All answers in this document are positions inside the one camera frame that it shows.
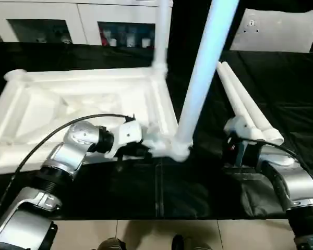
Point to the white plastic table leg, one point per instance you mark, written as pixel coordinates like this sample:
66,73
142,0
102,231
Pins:
206,65
236,96
161,34
253,106

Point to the white plastic table top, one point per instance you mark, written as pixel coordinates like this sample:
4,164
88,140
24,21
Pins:
54,104

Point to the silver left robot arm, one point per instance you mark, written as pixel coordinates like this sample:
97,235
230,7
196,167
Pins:
67,156

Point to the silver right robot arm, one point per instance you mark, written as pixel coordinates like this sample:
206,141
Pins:
294,179

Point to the black work mat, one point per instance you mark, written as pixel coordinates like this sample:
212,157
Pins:
172,190

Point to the dark left robot foot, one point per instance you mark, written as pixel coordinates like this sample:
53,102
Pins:
110,244

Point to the dark robot foot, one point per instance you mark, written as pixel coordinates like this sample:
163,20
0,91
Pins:
190,243
110,244

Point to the dark right robot foot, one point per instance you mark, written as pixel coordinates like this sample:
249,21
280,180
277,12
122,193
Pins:
190,243

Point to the black cabinet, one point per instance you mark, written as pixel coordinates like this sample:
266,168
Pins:
187,23

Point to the white cabinet with glass doors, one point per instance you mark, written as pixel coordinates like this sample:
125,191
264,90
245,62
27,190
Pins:
81,15

